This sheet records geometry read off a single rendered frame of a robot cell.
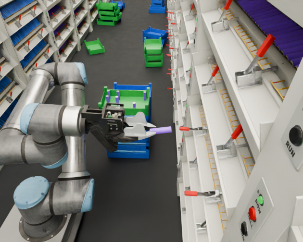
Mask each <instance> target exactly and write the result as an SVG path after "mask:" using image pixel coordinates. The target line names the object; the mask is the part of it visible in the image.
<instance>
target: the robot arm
mask: <svg viewBox="0 0 303 242"><path fill-rule="evenodd" d="M28 81H29V83H28V85H27V87H26V88H25V90H24V92H23V93H22V95H21V97H20V99H19V100H18V102H17V104H16V105H15V107H14V109H13V111H12V112H11V114H10V116H9V117H8V119H7V121H6V123H5V125H4V126H3V128H2V129H1V130H0V166H1V165H13V164H27V163H28V164H33V163H41V165H42V166H43V167H45V168H48V169H53V168H56V167H59V166H61V165H62V173H61V174H60V175H59V176H58V181H55V182H48V180H47V179H45V178H44V177H41V176H35V177H30V178H28V179H26V180H24V181H23V182H21V183H20V185H19V186H17V188H16V189H15V191H14V195H13V198H14V201H15V205H16V207H17V208H18V210H19V212H20V214H21V215H22V217H23V222H22V226H23V229H24V231H25V233H26V234H27V235H28V236H29V237H32V238H43V237H46V236H48V235H50V234H52V233H53V232H55V231H56V230H57V229H58V228H59V226H60V224H61V223H62V220H63V215H64V214H72V213H82V212H87V211H90V210H91V209H92V208H93V203H94V194H95V180H94V179H91V178H90V174H89V173H88V172H87V171H86V136H85V135H86V134H88V133H89V131H90V132H91V133H92V134H93V135H94V136H95V137H96V139H97V140H98V141H99V142H100V143H101V144H102V145H103V146H104V147H105V148H106V149H107V150H108V151H109V153H112V152H114V151H117V146H118V142H121V143H129V142H134V141H138V140H142V139H145V138H148V137H151V136H153V135H155V134H156V132H151V131H149V130H150V129H152V128H156V126H154V125H152V124H150V123H147V122H146V118H145V115H144V113H143V112H138V113H137V114H136V115H135V117H128V118H127V117H124V116H125V109H124V104H120V103H107V102H106V104H105V106H103V109H90V108H89V105H85V94H84V89H85V85H88V80H87V74H86V70H85V66H84V64H83V63H80V62H51V63H46V64H43V65H40V66H38V67H36V68H35V69H33V70H32V71H31V73H30V74H29V77H28ZM56 85H61V89H62V105H54V104H43V101H44V99H45V96H46V94H47V92H48V91H49V90H51V89H52V88H53V87H54V86H56ZM111 105H120V106H111ZM126 126H127V127H126ZM123 129H124V130H123ZM145 130H148V132H146V131H145ZM30 134H31V135H30Z"/></svg>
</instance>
